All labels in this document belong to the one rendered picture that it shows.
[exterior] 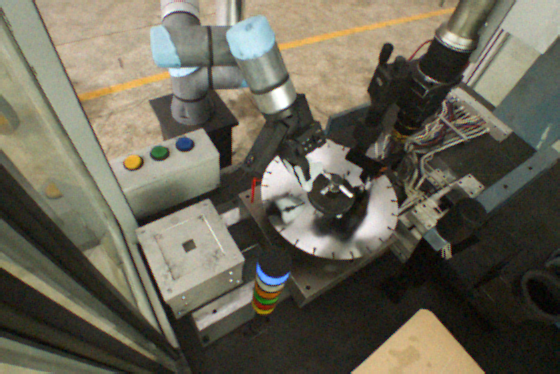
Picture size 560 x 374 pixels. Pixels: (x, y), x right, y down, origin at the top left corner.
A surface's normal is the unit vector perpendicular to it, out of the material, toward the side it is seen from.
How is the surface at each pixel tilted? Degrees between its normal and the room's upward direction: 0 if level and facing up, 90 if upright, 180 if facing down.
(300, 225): 0
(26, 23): 90
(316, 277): 0
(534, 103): 90
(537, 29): 90
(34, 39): 90
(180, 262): 0
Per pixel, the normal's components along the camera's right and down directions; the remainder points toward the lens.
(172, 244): 0.11, -0.58
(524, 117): -0.84, 0.38
